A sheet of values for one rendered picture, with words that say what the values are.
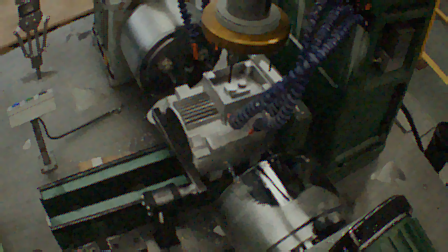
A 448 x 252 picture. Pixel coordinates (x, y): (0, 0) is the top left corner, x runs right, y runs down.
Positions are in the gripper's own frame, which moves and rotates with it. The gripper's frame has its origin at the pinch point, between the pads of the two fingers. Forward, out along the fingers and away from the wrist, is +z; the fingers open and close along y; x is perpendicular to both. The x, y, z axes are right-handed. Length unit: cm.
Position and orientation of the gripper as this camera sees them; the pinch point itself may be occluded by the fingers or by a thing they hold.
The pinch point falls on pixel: (37, 67)
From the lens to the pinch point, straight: 124.3
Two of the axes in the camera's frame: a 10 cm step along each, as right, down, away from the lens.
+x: -4.4, -2.5, 8.6
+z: 1.8, 9.2, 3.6
